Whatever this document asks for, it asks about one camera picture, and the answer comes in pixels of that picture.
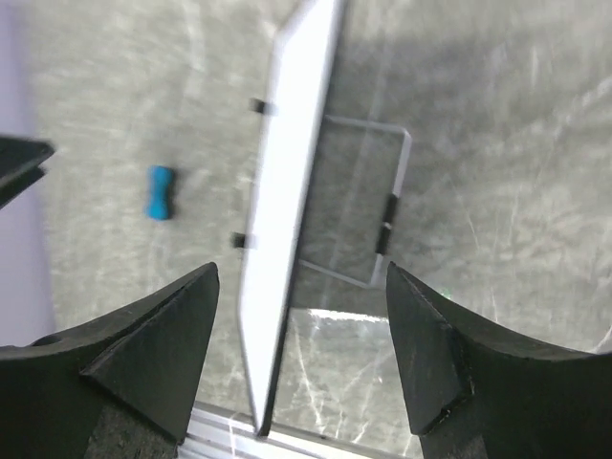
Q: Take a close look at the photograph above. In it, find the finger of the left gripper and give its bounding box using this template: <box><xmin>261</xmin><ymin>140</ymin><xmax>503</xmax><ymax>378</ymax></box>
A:
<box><xmin>0</xmin><ymin>136</ymin><xmax>55</xmax><ymax>208</ymax></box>

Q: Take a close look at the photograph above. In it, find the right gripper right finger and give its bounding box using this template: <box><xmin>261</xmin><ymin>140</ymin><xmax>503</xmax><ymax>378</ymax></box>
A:
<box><xmin>386</xmin><ymin>264</ymin><xmax>611</xmax><ymax>458</ymax></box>

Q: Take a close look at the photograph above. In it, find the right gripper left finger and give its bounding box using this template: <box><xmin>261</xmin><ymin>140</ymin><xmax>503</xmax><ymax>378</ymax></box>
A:
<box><xmin>1</xmin><ymin>263</ymin><xmax>219</xmax><ymax>458</ymax></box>

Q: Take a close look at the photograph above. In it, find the blue whiteboard eraser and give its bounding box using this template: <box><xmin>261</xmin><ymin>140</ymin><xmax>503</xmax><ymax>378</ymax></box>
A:
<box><xmin>144</xmin><ymin>164</ymin><xmax>176</xmax><ymax>221</ymax></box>

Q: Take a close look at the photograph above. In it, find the small white whiteboard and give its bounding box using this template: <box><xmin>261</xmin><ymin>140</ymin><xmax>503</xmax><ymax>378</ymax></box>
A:
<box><xmin>229</xmin><ymin>0</ymin><xmax>413</xmax><ymax>437</ymax></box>

